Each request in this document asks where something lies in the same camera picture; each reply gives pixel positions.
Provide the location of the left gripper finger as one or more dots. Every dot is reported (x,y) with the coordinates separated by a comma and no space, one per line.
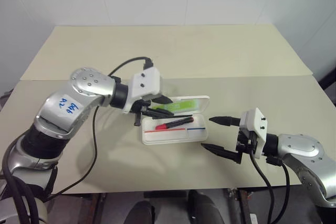
(157,113)
(162,100)

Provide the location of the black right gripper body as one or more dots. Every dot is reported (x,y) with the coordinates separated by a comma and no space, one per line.
(248,142)

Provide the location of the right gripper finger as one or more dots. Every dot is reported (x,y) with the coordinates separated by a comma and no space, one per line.
(225,121)
(223,152)

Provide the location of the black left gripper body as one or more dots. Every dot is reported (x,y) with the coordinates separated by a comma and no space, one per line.
(139,108)

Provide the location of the green ruler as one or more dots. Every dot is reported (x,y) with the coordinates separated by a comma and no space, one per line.
(183,104)

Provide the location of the black marker with red cap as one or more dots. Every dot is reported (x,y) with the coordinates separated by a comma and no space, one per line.
(181,122)

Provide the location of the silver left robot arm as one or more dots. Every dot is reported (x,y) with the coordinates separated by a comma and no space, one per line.
(78,95)

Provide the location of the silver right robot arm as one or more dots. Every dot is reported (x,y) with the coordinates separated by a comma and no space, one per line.
(302,148)

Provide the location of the translucent white pencil case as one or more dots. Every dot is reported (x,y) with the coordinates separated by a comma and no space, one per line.
(170,136)

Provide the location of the dark rounded shape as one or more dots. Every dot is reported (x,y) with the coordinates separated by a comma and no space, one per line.
(140,213)
(207,208)

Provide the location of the black angular object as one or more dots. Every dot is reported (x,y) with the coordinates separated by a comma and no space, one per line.
(330,79)

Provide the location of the dark brown object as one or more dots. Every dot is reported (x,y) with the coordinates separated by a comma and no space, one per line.
(4,100)

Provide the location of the silver robot torso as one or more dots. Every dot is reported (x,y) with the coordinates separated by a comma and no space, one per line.
(42,211)

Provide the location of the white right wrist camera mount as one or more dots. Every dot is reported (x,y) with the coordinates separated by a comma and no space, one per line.
(253,121)

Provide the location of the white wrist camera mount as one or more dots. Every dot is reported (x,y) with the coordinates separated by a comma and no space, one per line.
(145,83)
(253,121)

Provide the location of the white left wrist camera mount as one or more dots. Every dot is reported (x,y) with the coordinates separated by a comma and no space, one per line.
(145,83)

